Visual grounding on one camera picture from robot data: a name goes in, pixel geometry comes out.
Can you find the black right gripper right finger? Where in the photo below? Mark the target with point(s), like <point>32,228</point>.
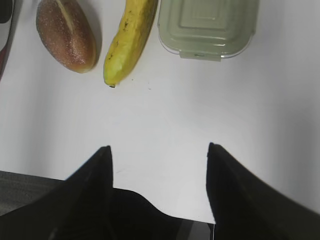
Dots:
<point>246,208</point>

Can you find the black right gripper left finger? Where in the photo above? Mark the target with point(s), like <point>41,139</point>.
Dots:
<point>77,209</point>

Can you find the yellow banana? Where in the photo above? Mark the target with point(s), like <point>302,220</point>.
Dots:
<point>130,40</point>

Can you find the green lidded glass container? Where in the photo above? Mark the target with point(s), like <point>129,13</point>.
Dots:
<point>207,29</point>

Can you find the brown bread loaf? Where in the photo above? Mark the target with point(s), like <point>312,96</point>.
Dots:
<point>65,32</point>

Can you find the navy and white lunch bag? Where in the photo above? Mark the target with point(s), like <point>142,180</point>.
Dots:
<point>9,15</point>

